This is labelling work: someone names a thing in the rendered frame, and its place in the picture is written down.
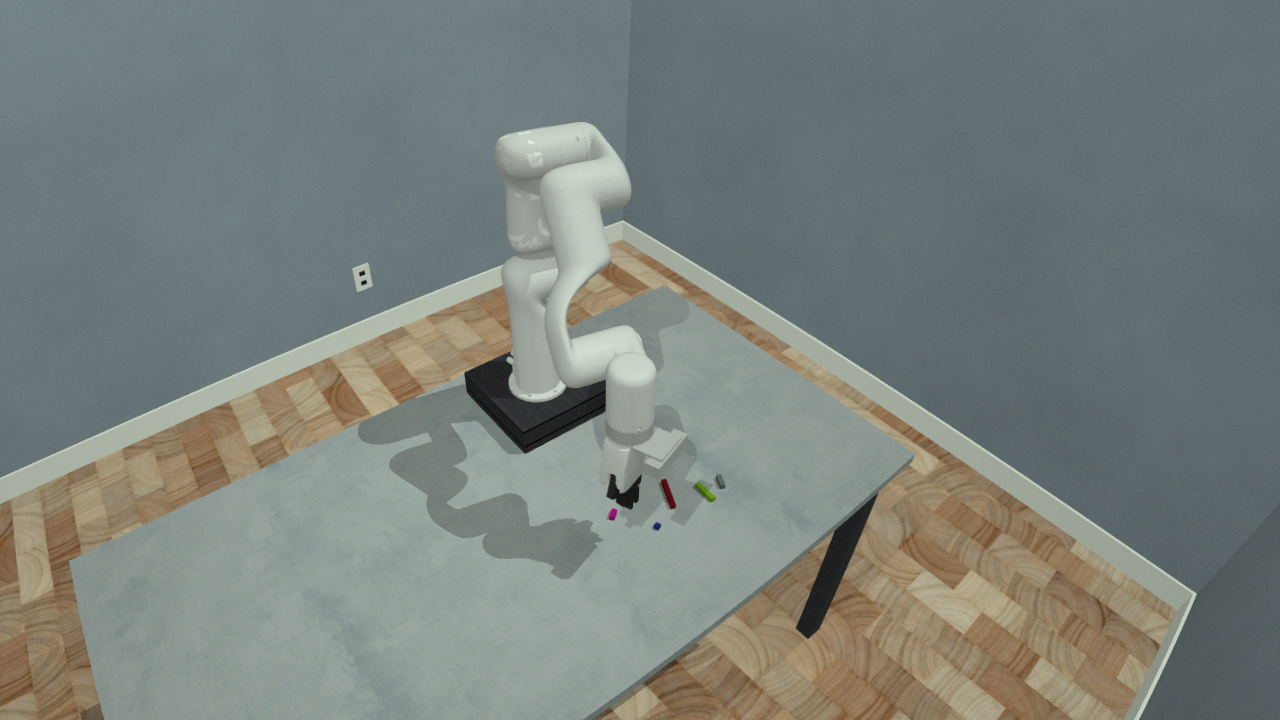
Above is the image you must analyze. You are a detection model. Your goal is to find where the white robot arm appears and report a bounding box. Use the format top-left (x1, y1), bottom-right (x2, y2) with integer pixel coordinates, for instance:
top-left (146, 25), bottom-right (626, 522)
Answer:
top-left (495, 122), bottom-right (689, 480)

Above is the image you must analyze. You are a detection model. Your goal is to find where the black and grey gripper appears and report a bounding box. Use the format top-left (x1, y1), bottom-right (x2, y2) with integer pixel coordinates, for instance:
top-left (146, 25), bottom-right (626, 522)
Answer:
top-left (600, 434), bottom-right (649, 510)

